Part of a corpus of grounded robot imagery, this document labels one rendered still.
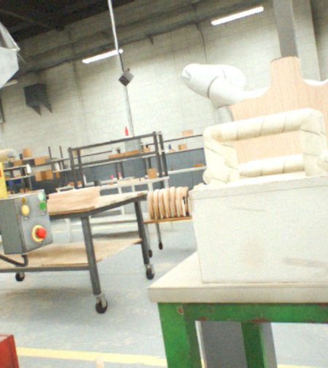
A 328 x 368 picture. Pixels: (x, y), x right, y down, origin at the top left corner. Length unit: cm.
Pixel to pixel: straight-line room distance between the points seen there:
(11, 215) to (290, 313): 107
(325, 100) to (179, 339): 63
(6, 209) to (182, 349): 92
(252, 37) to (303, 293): 1187
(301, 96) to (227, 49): 1155
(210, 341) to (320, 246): 115
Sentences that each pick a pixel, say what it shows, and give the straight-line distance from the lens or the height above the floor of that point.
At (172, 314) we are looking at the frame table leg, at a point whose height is 87.
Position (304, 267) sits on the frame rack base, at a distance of 73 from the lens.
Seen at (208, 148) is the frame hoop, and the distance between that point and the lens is 75.
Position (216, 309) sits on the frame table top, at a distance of 80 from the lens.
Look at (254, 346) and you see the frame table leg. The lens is 138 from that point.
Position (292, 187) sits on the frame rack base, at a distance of 71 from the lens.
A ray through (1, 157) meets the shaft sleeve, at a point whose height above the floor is 124.
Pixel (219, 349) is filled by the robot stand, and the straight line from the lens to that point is 181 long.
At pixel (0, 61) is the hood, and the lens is 122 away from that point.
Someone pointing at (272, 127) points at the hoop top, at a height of 119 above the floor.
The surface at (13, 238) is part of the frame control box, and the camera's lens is 157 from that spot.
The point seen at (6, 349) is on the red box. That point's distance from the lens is 173.
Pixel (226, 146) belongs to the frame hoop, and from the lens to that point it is 82.
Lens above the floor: 116
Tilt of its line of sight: 3 degrees down
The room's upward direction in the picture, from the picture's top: 9 degrees counter-clockwise
